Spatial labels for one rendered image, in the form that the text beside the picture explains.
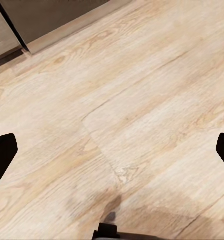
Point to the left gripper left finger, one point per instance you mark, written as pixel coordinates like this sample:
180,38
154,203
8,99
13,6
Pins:
8,151

